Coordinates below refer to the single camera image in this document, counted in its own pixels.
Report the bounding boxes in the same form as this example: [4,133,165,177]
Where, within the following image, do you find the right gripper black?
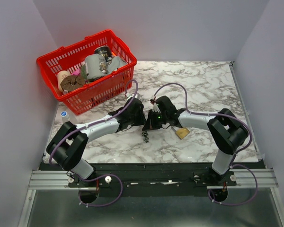
[143,108,169,130]

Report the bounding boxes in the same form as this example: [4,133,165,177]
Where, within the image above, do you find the astronaut keychain with keys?
[142,131,149,143]

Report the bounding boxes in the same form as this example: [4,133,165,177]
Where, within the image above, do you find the black can in basket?
[94,45,114,62]

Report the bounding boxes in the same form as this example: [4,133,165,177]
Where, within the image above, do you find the beige cup in basket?
[57,70,71,93]

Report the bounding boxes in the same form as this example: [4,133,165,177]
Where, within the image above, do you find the grey cloth in basket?
[107,56,127,73]

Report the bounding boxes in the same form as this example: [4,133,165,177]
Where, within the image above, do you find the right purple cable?
[152,84,258,206]

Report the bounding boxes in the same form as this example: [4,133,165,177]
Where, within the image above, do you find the large brass padlock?
[172,127,190,140]

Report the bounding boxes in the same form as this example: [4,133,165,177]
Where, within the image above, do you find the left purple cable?
[49,79,139,169]

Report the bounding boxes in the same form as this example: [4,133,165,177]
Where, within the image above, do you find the red plastic shopping basket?
[36,30,137,115]

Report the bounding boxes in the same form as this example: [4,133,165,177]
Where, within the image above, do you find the pink item in basket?
[71,69,81,76]

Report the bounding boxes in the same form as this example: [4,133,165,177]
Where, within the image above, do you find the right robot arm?
[142,96,252,185]

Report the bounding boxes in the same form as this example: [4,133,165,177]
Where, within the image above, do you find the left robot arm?
[46,97,146,187]

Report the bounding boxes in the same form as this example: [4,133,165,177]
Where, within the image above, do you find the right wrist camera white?
[150,99,160,113]

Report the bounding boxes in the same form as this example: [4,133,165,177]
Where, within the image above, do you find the clear plastic water bottle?
[61,111,77,124]

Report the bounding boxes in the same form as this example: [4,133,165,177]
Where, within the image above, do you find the grey printed cloth roll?
[85,54,108,81]

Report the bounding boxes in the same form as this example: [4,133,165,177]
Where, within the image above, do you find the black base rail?
[69,163,236,198]

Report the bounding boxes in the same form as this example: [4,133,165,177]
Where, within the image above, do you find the purple cable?
[152,84,258,206]
[49,79,139,169]

